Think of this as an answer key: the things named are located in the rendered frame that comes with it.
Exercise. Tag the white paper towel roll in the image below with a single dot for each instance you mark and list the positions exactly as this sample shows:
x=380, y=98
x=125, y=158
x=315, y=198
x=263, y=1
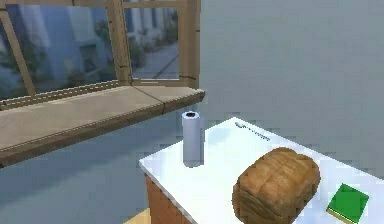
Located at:
x=192, y=140

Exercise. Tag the white topped brick counter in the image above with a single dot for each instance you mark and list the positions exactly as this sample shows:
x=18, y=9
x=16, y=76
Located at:
x=206, y=186

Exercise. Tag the wooden framed window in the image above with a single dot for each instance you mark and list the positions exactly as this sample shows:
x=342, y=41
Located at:
x=83, y=110

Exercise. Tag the brown bread loaf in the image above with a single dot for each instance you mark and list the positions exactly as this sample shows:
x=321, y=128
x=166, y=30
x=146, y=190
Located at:
x=275, y=186

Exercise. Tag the green book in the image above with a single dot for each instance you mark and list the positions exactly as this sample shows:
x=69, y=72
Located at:
x=348, y=202

